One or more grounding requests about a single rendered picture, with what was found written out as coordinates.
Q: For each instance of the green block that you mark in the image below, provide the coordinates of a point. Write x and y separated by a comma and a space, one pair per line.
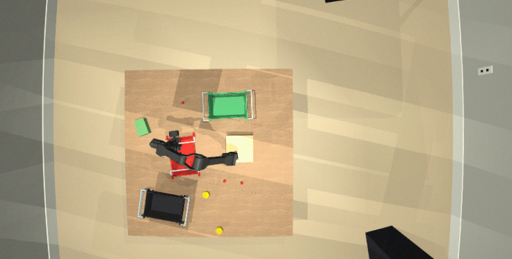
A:
142, 126

